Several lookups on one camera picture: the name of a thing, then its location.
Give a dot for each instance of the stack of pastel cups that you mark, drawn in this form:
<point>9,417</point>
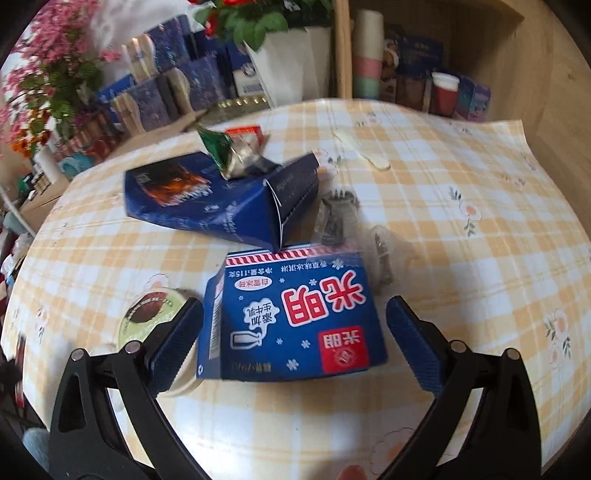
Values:
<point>367,55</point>

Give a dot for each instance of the gold and blue gift box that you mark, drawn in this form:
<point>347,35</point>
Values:
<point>198,83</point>
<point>143,106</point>
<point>171,44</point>

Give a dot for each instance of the row of small brown bottles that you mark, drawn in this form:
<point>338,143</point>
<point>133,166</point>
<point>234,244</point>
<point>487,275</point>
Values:
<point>37,182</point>

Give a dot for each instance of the wooden shelf unit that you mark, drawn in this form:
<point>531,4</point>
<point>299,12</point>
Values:
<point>531,69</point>

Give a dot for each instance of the white plastic spoon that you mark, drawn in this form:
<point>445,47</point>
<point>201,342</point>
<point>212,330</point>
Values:
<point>369,157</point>

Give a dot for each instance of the dark blue picture box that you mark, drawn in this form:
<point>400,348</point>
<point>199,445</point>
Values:
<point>415,50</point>

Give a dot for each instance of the orange artificial flowers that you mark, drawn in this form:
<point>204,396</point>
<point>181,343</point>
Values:
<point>30,136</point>

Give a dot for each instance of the brown cup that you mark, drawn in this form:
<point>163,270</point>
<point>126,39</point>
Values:
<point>413,94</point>

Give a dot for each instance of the white flower pot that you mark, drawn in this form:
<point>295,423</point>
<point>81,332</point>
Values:
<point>286,64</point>

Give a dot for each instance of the purple blue box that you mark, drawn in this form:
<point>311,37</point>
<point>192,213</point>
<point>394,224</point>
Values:
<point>473,99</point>

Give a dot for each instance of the red cup with white rim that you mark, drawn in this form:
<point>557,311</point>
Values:
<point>445,97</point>

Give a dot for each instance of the plaid floral tablecloth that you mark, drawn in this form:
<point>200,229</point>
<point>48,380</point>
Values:
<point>461,277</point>

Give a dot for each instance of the white ribbed vase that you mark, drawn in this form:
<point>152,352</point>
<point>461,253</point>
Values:
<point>48,164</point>

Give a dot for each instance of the dark blue paper bag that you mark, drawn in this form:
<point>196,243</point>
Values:
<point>207,207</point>

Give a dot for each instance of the person's left leg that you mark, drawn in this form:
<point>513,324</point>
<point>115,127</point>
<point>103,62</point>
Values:
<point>37,452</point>

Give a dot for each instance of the round lidded cup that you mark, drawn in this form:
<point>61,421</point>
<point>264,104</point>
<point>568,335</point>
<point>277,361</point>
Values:
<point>147,314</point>

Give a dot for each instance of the green silver foil wrapper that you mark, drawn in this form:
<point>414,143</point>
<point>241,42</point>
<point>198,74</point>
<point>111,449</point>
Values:
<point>231,157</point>

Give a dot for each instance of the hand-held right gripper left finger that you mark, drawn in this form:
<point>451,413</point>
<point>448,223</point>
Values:
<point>178,341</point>

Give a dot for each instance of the gold tray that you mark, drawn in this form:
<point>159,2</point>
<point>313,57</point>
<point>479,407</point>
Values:
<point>240,102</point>

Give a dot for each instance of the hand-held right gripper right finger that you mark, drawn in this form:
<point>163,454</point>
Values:
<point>415,346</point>

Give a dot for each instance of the pink blossom artificial plant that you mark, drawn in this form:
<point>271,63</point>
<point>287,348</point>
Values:
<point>51,50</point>

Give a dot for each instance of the red cigarette pack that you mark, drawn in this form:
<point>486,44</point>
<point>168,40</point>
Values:
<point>249,134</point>

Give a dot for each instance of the blue red-label carton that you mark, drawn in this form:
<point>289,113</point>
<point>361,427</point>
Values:
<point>295,323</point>

